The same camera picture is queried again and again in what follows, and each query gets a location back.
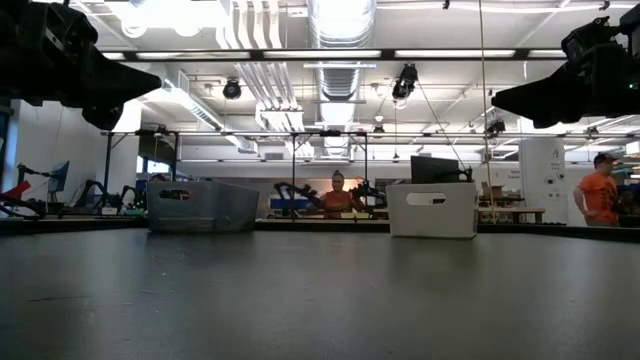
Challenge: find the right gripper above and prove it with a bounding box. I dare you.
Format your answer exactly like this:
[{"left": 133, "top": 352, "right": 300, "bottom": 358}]
[{"left": 490, "top": 3, "right": 640, "bottom": 130}]

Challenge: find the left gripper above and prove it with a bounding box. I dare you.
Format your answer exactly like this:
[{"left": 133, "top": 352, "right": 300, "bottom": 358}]
[{"left": 0, "top": 0, "right": 164, "bottom": 132}]

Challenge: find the cardboard box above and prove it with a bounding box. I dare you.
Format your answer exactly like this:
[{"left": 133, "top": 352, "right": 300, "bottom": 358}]
[{"left": 480, "top": 180, "right": 507, "bottom": 201}]

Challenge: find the white column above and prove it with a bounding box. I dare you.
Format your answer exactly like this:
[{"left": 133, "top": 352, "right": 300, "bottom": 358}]
[{"left": 518, "top": 135, "right": 569, "bottom": 226}]

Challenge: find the wooden bench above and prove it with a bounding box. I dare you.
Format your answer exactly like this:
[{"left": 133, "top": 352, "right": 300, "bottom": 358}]
[{"left": 478, "top": 207, "right": 546, "bottom": 225}]

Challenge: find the blue monitor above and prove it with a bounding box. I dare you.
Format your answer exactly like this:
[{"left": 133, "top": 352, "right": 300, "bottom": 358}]
[{"left": 48, "top": 159, "right": 71, "bottom": 195}]

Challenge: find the person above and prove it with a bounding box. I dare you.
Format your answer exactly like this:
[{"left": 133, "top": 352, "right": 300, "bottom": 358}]
[
  {"left": 319, "top": 170, "right": 366, "bottom": 219},
  {"left": 572, "top": 152, "right": 625, "bottom": 228}
]

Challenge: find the black monitor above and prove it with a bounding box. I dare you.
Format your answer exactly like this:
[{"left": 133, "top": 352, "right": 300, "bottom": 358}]
[{"left": 410, "top": 155, "right": 474, "bottom": 184}]

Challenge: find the white plastic bin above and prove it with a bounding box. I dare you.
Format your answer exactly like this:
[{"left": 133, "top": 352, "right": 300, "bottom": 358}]
[{"left": 385, "top": 181, "right": 481, "bottom": 240}]

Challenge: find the red panel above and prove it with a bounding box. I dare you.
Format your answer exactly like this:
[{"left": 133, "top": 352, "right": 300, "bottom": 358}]
[{"left": 0, "top": 180, "right": 32, "bottom": 202}]

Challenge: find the blue crate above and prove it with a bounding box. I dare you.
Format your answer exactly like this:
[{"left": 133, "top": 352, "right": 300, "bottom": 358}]
[{"left": 269, "top": 198, "right": 307, "bottom": 211}]

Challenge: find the black table mat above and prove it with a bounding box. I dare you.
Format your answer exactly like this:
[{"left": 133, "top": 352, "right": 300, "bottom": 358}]
[{"left": 0, "top": 232, "right": 640, "bottom": 360}]

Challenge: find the thin yellow cord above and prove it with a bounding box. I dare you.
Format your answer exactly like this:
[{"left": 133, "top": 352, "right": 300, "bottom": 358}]
[{"left": 477, "top": 0, "right": 496, "bottom": 225}]

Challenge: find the black workstation frame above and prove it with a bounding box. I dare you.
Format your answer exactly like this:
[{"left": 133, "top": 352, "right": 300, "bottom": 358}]
[{"left": 99, "top": 128, "right": 370, "bottom": 224}]

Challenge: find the silver ventilation duct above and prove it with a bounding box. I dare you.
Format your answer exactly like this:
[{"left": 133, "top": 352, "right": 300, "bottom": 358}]
[{"left": 305, "top": 0, "right": 377, "bottom": 161}]

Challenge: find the black horizontal frame bar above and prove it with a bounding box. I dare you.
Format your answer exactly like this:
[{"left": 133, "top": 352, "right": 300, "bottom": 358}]
[{"left": 97, "top": 48, "right": 571, "bottom": 63}]

